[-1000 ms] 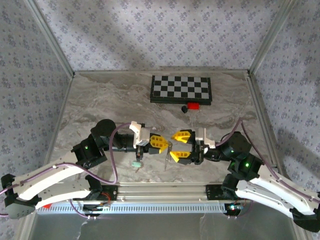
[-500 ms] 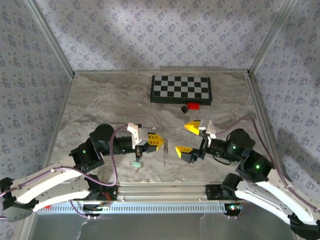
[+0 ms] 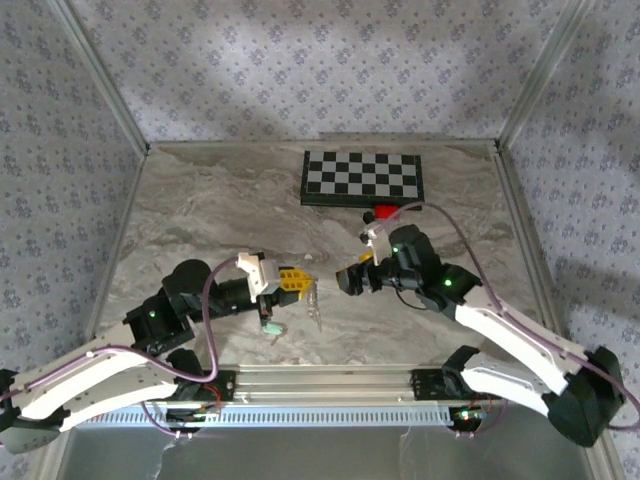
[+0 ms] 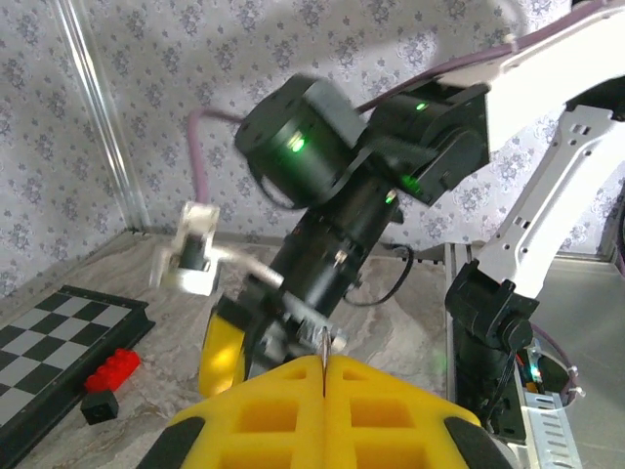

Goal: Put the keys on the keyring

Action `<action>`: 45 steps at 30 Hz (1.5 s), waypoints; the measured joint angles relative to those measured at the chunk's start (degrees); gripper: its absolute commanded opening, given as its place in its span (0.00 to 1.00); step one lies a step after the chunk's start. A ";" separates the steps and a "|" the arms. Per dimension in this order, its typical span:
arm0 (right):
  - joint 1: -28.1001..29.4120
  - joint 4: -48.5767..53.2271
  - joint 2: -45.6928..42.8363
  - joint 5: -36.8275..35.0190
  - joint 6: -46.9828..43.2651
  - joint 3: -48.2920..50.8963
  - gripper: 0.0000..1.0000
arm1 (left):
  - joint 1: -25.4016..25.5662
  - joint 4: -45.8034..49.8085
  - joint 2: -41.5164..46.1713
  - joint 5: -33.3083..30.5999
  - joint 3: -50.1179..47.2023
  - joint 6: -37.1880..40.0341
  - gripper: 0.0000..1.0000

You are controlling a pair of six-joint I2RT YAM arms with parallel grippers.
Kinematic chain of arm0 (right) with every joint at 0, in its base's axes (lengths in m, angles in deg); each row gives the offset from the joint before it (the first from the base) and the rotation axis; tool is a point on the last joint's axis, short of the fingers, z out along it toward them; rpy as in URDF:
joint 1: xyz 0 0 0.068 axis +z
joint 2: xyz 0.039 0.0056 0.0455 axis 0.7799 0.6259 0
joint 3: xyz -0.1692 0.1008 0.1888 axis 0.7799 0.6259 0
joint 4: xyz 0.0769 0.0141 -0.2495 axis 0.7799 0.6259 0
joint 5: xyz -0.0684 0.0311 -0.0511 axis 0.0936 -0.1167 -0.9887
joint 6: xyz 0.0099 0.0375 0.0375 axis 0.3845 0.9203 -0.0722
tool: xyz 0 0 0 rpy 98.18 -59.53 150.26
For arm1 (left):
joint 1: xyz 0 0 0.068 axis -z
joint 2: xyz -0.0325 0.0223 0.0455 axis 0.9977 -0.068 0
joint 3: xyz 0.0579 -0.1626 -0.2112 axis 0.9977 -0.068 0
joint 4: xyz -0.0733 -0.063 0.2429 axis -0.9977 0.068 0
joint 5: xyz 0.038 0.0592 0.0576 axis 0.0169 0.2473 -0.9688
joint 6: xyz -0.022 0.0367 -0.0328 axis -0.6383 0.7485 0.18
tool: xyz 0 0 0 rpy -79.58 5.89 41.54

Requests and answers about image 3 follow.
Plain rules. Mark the small circuit board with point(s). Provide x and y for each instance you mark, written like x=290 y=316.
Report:
x=192 y=415
x=467 y=415

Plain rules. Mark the small black cube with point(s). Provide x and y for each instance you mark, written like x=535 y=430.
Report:
x=368 y=216

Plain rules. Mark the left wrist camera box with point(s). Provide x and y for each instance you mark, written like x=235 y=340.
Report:
x=257 y=275

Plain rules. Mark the aluminium frame side rail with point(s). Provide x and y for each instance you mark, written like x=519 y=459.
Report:
x=515 y=200
x=130 y=200

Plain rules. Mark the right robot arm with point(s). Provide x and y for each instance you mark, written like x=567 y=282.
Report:
x=500 y=390

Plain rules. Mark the red toy brick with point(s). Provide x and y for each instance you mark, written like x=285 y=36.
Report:
x=384 y=212

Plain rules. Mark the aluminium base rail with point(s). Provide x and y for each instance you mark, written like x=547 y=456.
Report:
x=320 y=382

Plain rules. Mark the aluminium frame post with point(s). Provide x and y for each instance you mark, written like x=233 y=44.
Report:
x=542 y=75
x=102 y=75

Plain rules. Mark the black and grey chessboard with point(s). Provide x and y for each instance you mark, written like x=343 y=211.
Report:
x=362 y=175

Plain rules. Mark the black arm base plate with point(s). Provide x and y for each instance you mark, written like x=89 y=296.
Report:
x=425 y=385
x=225 y=385

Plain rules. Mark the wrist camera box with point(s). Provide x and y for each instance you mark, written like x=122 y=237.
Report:
x=257 y=275
x=377 y=245

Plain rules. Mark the aluminium frame wall rail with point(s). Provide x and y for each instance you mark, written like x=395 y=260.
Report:
x=400 y=140

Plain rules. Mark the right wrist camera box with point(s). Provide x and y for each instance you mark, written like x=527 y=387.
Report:
x=377 y=245

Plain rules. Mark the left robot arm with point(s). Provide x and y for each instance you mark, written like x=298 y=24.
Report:
x=100 y=380

